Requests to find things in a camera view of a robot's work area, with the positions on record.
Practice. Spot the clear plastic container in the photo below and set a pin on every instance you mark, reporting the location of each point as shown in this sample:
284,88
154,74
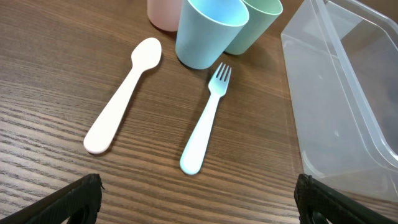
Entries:
341,63

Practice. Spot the green plastic cup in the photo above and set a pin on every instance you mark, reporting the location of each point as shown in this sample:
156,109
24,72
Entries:
262,13

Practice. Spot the pink plastic cup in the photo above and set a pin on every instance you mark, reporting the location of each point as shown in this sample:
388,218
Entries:
164,14

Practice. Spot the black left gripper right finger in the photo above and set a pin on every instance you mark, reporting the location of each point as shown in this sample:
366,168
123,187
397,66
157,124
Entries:
318,203

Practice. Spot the white plastic spoon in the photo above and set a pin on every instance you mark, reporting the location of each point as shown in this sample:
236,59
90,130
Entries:
144,57

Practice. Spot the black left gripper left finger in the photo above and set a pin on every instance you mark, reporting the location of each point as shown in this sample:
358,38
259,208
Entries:
78,202

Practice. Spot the blue plastic cup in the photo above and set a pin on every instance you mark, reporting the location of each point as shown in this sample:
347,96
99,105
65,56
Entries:
206,28

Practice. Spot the light blue plastic fork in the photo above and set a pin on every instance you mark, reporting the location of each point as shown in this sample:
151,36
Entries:
195,149

